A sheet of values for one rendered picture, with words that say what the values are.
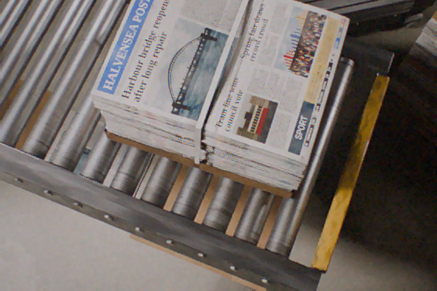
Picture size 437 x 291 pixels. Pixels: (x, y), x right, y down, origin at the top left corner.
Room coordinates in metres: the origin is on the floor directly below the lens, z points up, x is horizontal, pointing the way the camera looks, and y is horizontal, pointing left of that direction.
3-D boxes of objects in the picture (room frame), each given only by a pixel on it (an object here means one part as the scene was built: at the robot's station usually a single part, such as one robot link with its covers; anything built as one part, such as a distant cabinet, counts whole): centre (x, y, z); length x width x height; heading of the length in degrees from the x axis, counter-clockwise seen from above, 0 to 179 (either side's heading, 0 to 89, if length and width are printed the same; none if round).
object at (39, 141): (0.56, 0.31, 0.77); 0.47 x 0.05 x 0.05; 165
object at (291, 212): (0.43, -0.19, 0.77); 0.47 x 0.05 x 0.05; 165
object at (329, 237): (0.40, -0.27, 0.81); 0.43 x 0.03 x 0.02; 165
